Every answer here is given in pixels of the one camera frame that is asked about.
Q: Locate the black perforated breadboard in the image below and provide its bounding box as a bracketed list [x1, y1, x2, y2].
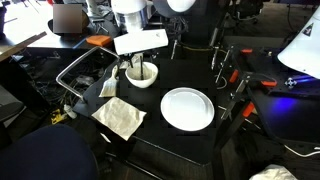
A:
[232, 48, 320, 146]

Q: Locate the white cable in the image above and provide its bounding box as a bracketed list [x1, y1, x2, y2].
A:
[283, 144, 320, 158]

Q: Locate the orange sponge block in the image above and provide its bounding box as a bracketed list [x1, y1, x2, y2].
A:
[86, 35, 112, 46]

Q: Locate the white crumpled rag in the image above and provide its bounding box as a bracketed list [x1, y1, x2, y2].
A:
[249, 164, 298, 180]

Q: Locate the beige folded cloth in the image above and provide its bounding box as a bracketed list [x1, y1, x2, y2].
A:
[92, 97, 146, 141]

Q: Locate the white round plate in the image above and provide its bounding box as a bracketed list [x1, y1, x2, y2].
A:
[160, 87, 215, 132]

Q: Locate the white robot base cone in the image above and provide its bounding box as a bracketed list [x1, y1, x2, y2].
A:
[277, 7, 320, 79]

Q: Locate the dark blue chair back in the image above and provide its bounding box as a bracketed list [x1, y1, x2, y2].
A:
[0, 125, 98, 180]

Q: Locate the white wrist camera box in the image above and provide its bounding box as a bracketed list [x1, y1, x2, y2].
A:
[114, 29, 169, 55]

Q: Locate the crumpled white cloth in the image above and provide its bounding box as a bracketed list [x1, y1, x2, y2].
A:
[119, 53, 143, 69]

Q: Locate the white ceramic bowl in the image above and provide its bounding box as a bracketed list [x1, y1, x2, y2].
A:
[125, 62, 159, 88]

